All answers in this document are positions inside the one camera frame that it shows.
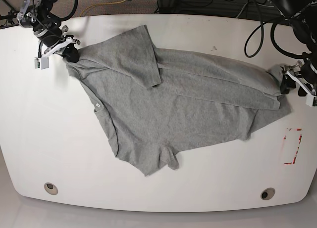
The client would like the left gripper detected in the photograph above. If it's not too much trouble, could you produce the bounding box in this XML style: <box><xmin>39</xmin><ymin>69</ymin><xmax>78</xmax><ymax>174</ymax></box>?
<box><xmin>280</xmin><ymin>59</ymin><xmax>317</xmax><ymax>97</ymax></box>

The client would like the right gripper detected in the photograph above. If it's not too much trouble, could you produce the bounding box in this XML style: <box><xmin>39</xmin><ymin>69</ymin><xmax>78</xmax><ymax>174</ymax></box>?
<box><xmin>16</xmin><ymin>0</ymin><xmax>80</xmax><ymax>63</ymax></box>

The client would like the grey T-shirt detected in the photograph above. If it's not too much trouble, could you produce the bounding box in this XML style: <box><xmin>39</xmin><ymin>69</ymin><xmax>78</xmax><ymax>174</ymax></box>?
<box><xmin>65</xmin><ymin>25</ymin><xmax>291</xmax><ymax>176</ymax></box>

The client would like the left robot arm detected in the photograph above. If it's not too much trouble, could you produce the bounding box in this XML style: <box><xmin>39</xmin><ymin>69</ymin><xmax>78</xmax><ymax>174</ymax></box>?
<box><xmin>268</xmin><ymin>0</ymin><xmax>317</xmax><ymax>99</ymax></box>

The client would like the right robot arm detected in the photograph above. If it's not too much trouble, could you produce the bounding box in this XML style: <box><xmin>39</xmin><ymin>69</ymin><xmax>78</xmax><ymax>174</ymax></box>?
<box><xmin>16</xmin><ymin>0</ymin><xmax>80</xmax><ymax>69</ymax></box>

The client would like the red tape rectangle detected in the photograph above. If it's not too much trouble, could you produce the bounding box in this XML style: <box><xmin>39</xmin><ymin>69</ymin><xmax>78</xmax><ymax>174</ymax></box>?
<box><xmin>281</xmin><ymin>128</ymin><xmax>303</xmax><ymax>165</ymax></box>

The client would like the right table grommet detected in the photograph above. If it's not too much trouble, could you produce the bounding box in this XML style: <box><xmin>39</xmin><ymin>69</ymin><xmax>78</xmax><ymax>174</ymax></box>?
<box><xmin>261</xmin><ymin>187</ymin><xmax>275</xmax><ymax>201</ymax></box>

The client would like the table grommet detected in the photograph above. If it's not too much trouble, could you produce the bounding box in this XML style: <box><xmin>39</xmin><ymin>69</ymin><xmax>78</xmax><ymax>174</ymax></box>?
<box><xmin>44</xmin><ymin>182</ymin><xmax>58</xmax><ymax>195</ymax></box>
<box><xmin>261</xmin><ymin>187</ymin><xmax>275</xmax><ymax>201</ymax></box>

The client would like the left table grommet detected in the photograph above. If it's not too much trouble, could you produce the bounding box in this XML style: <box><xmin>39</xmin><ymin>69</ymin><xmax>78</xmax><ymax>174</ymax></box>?
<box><xmin>44</xmin><ymin>182</ymin><xmax>58</xmax><ymax>195</ymax></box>

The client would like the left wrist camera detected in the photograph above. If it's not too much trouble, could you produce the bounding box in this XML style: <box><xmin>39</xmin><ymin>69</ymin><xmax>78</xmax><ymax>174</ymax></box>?
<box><xmin>306</xmin><ymin>94</ymin><xmax>317</xmax><ymax>107</ymax></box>

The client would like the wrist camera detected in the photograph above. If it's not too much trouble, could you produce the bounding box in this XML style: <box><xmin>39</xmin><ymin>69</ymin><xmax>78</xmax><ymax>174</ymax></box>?
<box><xmin>34</xmin><ymin>57</ymin><xmax>50</xmax><ymax>70</ymax></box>
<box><xmin>306</xmin><ymin>94</ymin><xmax>317</xmax><ymax>107</ymax></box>

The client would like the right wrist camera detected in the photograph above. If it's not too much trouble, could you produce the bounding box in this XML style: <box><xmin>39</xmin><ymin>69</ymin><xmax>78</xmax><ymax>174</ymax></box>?
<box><xmin>34</xmin><ymin>57</ymin><xmax>50</xmax><ymax>70</ymax></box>

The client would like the yellow cable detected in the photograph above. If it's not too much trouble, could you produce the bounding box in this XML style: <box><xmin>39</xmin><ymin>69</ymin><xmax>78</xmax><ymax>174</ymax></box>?
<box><xmin>79</xmin><ymin>0</ymin><xmax>126</xmax><ymax>17</ymax></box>

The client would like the black cable bundle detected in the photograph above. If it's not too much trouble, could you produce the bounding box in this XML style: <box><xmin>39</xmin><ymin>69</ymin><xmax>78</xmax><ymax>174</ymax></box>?
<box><xmin>155</xmin><ymin>0</ymin><xmax>265</xmax><ymax>18</ymax></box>

